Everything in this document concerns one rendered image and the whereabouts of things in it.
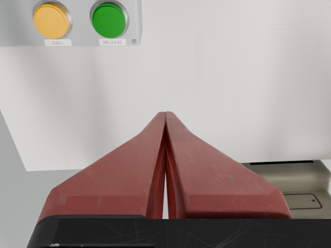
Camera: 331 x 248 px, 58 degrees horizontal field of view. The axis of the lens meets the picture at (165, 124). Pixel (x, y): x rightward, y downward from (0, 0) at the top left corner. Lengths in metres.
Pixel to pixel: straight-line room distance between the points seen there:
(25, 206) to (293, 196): 1.80
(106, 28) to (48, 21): 0.07
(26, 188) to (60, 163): 1.45
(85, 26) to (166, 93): 0.20
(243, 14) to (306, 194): 0.50
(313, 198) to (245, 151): 0.26
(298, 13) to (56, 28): 0.35
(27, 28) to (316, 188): 0.72
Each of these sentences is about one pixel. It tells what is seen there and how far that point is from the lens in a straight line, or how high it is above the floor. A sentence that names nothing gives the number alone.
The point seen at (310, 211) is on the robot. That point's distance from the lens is 0.79.
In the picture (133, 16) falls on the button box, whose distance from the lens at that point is 0.39.
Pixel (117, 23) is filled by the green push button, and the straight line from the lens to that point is 0.38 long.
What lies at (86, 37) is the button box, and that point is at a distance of 0.41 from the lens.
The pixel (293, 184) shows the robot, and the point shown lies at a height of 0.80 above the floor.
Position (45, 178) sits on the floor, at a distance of 2.01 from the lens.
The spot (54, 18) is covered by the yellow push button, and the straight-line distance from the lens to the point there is 0.40.
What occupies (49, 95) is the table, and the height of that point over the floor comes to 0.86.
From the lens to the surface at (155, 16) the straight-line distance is 0.49.
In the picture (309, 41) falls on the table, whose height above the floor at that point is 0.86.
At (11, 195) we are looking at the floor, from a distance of 2.21.
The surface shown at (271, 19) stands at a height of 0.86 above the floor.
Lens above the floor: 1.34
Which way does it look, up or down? 56 degrees down
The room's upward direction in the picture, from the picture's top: 180 degrees counter-clockwise
